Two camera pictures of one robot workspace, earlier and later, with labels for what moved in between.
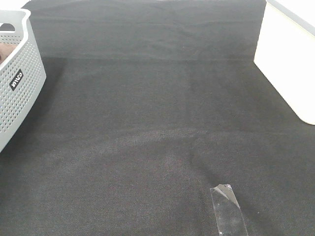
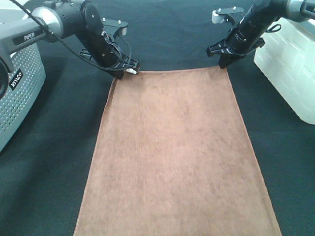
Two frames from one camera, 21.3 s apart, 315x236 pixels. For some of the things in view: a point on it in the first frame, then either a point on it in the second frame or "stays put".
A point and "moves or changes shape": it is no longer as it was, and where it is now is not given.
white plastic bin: [285, 52] stays put
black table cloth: [147, 105] stays put
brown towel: [6, 49] moves or changes shape
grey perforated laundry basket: [22, 76] stays put
